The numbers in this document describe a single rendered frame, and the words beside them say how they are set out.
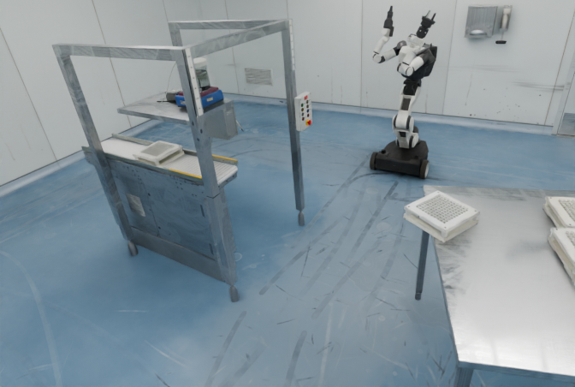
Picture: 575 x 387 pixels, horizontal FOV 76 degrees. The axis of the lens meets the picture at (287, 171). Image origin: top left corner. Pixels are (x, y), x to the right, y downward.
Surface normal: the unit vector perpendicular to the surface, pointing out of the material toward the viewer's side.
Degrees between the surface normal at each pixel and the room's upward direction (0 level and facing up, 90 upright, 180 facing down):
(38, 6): 90
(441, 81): 90
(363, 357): 0
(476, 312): 0
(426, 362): 0
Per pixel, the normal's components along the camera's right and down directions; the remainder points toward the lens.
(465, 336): -0.08, -0.88
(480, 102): -0.51, 0.45
